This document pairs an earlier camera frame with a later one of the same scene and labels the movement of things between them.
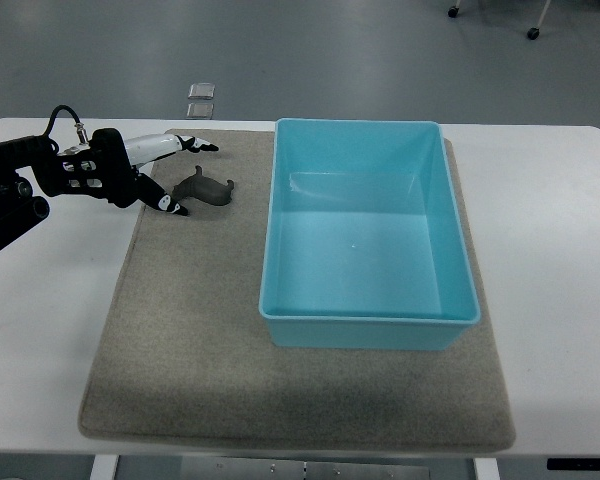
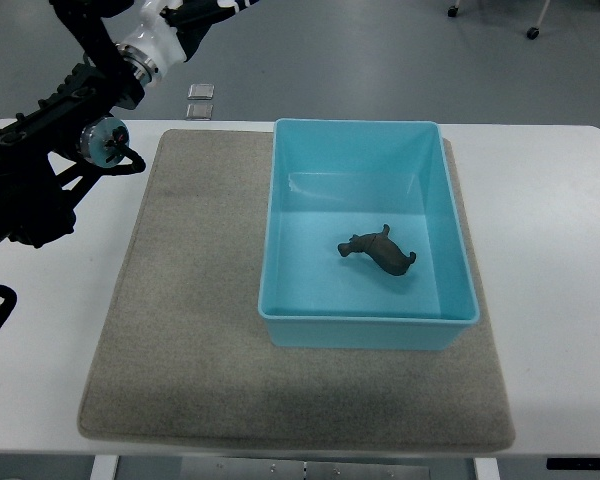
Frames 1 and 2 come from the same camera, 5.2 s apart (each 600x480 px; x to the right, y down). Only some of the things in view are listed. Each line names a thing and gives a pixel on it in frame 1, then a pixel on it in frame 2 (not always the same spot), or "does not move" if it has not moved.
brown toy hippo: x=203 y=188 to x=388 y=255
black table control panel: x=584 y=464 does not move
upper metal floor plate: x=202 y=90 does not move
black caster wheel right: x=533 y=33 does not move
